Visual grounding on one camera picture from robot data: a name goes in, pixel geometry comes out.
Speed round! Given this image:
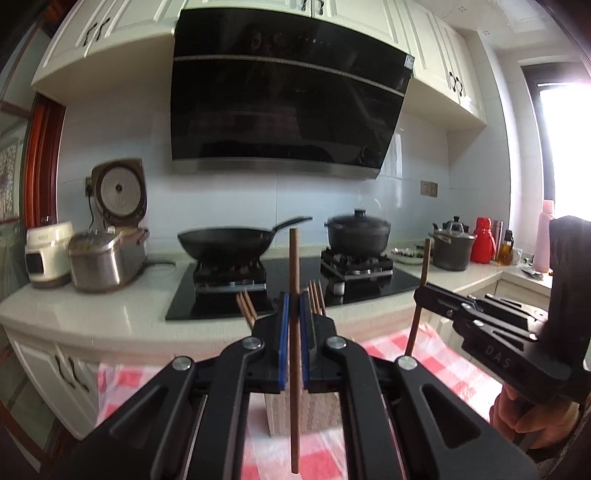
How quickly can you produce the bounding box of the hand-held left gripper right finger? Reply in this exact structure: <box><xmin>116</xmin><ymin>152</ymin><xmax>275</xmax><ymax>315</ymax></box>
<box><xmin>299</xmin><ymin>292</ymin><xmax>541</xmax><ymax>480</ymax></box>

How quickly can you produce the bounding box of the person's right hand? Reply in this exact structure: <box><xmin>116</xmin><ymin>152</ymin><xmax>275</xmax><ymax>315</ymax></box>
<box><xmin>489</xmin><ymin>383</ymin><xmax>580</xmax><ymax>450</ymax></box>

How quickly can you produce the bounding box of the white small kitchen appliance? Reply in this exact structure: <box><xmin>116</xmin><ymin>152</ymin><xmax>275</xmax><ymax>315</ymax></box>
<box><xmin>24</xmin><ymin>220</ymin><xmax>75</xmax><ymax>289</ymax></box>

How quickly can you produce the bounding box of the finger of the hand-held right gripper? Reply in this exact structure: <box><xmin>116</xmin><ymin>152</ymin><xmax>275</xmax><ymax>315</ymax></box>
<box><xmin>418</xmin><ymin>282</ymin><xmax>550</xmax><ymax>322</ymax></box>
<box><xmin>414</xmin><ymin>291</ymin><xmax>541</xmax><ymax>344</ymax></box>

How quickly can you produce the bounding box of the cooking oil bottle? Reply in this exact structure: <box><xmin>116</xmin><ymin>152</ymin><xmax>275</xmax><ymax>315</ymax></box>
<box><xmin>498</xmin><ymin>230</ymin><xmax>514</xmax><ymax>266</ymax></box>

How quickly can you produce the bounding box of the white upper cabinet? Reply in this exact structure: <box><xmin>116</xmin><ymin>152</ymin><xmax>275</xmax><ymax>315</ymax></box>
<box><xmin>31</xmin><ymin>0</ymin><xmax>312</xmax><ymax>106</ymax></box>
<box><xmin>314</xmin><ymin>0</ymin><xmax>489</xmax><ymax>130</ymax></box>

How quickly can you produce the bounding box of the brown wooden chopstick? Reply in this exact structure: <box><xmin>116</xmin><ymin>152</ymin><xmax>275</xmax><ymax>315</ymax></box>
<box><xmin>404</xmin><ymin>237</ymin><xmax>432</xmax><ymax>357</ymax></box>
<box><xmin>288</xmin><ymin>227</ymin><xmax>303</xmax><ymax>474</ymax></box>

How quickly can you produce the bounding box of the bunch of wooden chopsticks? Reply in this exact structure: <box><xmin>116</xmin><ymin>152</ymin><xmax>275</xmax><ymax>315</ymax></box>
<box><xmin>235</xmin><ymin>279</ymin><xmax>326</xmax><ymax>330</ymax></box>

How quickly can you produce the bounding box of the grey stock pot with lid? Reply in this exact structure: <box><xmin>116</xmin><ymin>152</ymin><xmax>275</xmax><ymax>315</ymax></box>
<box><xmin>429</xmin><ymin>215</ymin><xmax>477</xmax><ymax>272</ymax></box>

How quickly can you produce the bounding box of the white perforated plastic basket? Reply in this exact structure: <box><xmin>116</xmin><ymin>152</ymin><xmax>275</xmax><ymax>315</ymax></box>
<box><xmin>264</xmin><ymin>390</ymin><xmax>343</xmax><ymax>438</ymax></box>

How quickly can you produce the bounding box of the black pot with lid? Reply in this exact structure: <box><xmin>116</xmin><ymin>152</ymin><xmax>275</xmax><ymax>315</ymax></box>
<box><xmin>324</xmin><ymin>209</ymin><xmax>392</xmax><ymax>256</ymax></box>

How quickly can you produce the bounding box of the red white checked tablecloth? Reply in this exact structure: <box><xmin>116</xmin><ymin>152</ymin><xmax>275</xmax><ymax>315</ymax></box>
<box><xmin>97</xmin><ymin>323</ymin><xmax>504</xmax><ymax>480</ymax></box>

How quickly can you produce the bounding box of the black range hood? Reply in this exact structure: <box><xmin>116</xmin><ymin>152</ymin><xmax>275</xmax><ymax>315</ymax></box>
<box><xmin>168</xmin><ymin>7</ymin><xmax>415</xmax><ymax>180</ymax></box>

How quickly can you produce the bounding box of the black glass gas hob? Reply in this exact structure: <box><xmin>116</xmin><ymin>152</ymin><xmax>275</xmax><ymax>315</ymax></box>
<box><xmin>165</xmin><ymin>247</ymin><xmax>422</xmax><ymax>322</ymax></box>

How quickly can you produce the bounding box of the red thermos jug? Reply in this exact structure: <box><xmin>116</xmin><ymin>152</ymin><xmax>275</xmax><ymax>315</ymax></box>
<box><xmin>470</xmin><ymin>216</ymin><xmax>495</xmax><ymax>265</ymax></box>

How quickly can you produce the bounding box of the plate with food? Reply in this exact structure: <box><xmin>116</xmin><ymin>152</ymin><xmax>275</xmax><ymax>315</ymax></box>
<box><xmin>390</xmin><ymin>247</ymin><xmax>432</xmax><ymax>266</ymax></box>

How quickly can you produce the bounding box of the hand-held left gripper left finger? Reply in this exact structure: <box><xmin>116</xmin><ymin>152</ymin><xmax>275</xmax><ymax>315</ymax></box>
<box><xmin>50</xmin><ymin>293</ymin><xmax>291</xmax><ymax>480</ymax></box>

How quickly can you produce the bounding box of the silver rice cooker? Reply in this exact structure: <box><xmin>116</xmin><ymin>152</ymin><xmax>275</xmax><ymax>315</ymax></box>
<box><xmin>67</xmin><ymin>158</ymin><xmax>151</xmax><ymax>294</ymax></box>

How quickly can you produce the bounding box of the pink bottle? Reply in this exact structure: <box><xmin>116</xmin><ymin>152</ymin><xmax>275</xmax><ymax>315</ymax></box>
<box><xmin>534</xmin><ymin>199</ymin><xmax>556</xmax><ymax>273</ymax></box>

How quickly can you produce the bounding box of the bright window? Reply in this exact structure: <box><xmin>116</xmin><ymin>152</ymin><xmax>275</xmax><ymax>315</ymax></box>
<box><xmin>521</xmin><ymin>62</ymin><xmax>591</xmax><ymax>278</ymax></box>

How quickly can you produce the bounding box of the black wok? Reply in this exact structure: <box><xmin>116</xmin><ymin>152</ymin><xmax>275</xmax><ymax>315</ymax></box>
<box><xmin>178</xmin><ymin>216</ymin><xmax>314</xmax><ymax>261</ymax></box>

